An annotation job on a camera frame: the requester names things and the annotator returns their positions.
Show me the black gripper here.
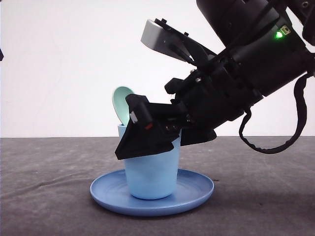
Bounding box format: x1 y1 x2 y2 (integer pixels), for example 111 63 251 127
115 54 263 160

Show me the light blue plastic cup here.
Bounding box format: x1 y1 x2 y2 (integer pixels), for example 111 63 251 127
123 136 181 200

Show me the mint green plastic spoon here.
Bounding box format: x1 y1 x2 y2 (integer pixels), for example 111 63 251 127
112 86 133 126

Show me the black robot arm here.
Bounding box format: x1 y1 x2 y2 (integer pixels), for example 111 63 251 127
165 0 315 154

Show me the blue plastic plate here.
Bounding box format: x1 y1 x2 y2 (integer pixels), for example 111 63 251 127
90 169 215 217

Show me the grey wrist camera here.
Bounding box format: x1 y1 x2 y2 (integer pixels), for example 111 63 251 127
141 19 195 65

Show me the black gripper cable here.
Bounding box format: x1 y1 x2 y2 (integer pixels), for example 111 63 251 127
238 72 311 154

